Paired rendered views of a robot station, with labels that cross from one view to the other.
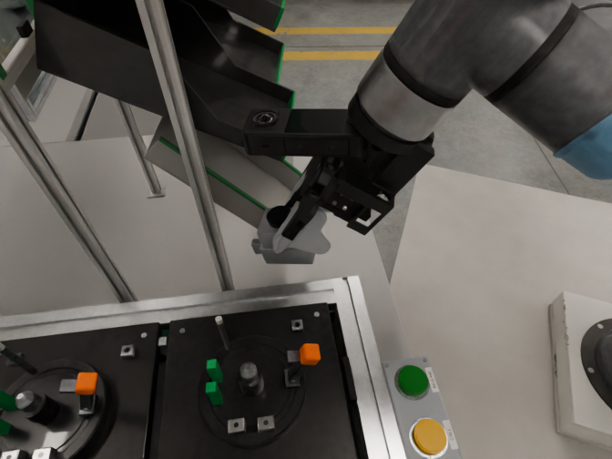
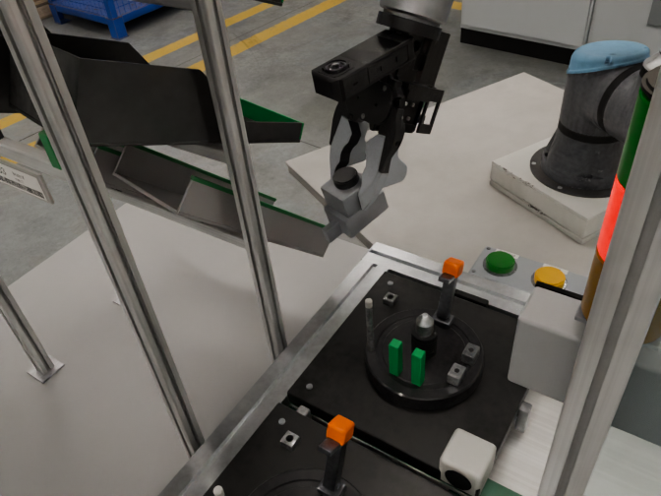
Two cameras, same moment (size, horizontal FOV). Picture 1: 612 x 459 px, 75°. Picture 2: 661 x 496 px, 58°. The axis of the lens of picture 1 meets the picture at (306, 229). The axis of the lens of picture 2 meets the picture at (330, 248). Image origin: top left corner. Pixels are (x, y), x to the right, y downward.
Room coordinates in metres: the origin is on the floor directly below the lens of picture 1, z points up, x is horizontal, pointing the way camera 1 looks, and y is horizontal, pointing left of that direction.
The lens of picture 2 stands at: (-0.07, 0.47, 1.55)
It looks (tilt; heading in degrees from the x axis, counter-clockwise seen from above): 40 degrees down; 314
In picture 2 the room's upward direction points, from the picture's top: 6 degrees counter-clockwise
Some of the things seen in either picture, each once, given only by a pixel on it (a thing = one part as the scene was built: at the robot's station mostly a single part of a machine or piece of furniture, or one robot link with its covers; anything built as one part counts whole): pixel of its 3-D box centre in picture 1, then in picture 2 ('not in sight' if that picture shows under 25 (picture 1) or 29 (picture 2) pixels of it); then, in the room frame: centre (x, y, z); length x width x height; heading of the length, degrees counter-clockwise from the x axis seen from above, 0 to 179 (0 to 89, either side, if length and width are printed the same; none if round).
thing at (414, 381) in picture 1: (412, 382); (500, 264); (0.20, -0.15, 0.96); 0.04 x 0.04 x 0.02
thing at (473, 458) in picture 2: not in sight; (466, 463); (0.08, 0.15, 0.97); 0.05 x 0.05 x 0.04; 8
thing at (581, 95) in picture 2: not in sight; (605, 85); (0.22, -0.52, 1.08); 0.13 x 0.12 x 0.14; 151
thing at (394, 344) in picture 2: (214, 371); (395, 357); (0.19, 0.12, 1.01); 0.01 x 0.01 x 0.05; 8
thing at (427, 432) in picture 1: (428, 437); (549, 279); (0.13, -0.15, 0.96); 0.04 x 0.04 x 0.02
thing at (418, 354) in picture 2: (214, 393); (418, 367); (0.16, 0.11, 1.01); 0.01 x 0.01 x 0.05; 8
